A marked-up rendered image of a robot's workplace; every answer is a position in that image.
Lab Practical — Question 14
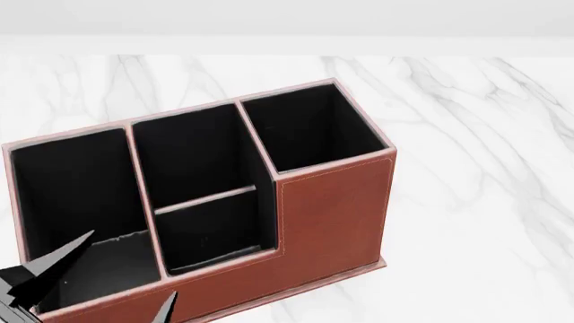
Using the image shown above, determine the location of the brown leather desk caddy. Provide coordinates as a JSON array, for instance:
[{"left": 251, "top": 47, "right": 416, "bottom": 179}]
[{"left": 1, "top": 77, "right": 397, "bottom": 323}]

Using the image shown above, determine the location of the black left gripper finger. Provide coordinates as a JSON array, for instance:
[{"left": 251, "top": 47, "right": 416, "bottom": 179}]
[
  {"left": 21, "top": 229, "right": 96, "bottom": 280},
  {"left": 150, "top": 291, "right": 179, "bottom": 323}
]

